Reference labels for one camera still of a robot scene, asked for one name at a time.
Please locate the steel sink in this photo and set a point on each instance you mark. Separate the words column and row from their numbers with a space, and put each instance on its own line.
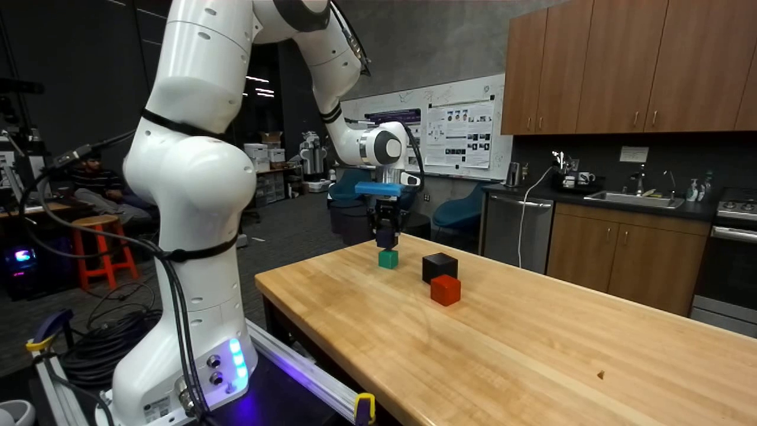
column 633, row 199

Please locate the whiteboard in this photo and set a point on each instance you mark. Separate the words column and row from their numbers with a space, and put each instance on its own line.
column 414, row 97

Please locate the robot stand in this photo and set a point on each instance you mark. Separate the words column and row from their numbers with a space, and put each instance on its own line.
column 307, row 373

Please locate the white soap bottle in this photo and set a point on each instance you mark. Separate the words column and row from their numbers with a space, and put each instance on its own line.
column 692, row 191

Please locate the tap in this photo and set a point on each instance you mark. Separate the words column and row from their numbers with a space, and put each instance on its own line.
column 639, row 180

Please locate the orange block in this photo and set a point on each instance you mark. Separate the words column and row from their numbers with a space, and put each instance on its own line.
column 445, row 290

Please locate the teal chair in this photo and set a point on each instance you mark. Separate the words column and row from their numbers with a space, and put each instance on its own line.
column 349, row 186
column 458, row 213

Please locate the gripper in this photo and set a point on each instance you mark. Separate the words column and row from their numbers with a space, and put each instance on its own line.
column 388, row 209

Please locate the yellow and blue clamp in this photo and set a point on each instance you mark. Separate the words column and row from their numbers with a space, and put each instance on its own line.
column 47, row 331
column 364, row 409

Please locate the green block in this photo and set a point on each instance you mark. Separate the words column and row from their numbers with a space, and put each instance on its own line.
column 388, row 260

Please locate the wooden base cabinets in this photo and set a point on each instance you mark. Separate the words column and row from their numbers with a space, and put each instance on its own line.
column 627, row 260

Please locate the shelf with boxes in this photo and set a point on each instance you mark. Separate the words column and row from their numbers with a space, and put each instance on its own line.
column 272, row 171

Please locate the white mug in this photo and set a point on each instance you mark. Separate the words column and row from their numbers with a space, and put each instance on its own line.
column 585, row 178

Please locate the black utensil holder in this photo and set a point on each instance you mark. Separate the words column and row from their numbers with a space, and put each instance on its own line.
column 562, row 176

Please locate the orange stool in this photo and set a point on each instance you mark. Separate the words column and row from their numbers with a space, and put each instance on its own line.
column 100, row 248

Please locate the wooden wall cabinets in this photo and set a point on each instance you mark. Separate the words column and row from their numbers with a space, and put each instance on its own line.
column 621, row 65

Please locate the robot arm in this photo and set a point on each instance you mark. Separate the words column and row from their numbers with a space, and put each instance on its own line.
column 195, row 177

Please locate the person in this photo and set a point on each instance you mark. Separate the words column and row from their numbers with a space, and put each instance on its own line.
column 100, row 186

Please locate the computer with glowing lights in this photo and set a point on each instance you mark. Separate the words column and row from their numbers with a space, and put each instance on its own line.
column 22, row 257

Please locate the black block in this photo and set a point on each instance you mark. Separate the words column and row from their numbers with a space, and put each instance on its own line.
column 439, row 267

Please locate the purple block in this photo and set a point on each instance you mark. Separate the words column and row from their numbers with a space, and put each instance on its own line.
column 387, row 238

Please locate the grey background robot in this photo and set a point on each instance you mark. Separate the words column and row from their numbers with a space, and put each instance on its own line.
column 311, row 152

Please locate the stove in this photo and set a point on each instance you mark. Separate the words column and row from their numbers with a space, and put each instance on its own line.
column 730, row 266

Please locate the steel dishwasher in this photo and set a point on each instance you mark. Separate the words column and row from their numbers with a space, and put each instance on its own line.
column 508, row 234

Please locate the white poster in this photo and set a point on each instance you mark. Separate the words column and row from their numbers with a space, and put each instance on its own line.
column 459, row 135

